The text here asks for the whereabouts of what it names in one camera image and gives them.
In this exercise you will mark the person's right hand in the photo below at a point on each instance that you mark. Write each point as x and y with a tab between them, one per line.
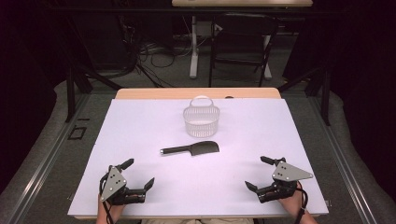
291	203

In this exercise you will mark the white table sheet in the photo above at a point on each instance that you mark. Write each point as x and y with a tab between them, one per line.
233	189

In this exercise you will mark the white plastic basket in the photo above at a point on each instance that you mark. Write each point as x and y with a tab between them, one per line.
201	127

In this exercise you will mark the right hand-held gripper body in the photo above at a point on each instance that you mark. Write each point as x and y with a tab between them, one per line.
285	174

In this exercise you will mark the black folding chair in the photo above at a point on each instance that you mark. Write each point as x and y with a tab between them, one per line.
243	37

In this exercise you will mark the metal floor rail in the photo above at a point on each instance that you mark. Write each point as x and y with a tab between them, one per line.
46	161
342	168

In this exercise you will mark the black metal stand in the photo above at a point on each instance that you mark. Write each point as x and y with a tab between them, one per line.
326	99
70	93

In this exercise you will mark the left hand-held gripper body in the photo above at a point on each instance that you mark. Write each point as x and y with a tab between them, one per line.
113	184

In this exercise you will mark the white-legged background table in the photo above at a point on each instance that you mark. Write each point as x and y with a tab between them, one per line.
218	3

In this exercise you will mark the dark curtain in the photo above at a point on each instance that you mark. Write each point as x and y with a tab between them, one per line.
25	93
367	93

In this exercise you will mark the person's left hand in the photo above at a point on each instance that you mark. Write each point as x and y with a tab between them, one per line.
115	210

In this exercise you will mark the light wooden table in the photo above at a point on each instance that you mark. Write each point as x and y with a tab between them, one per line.
174	93

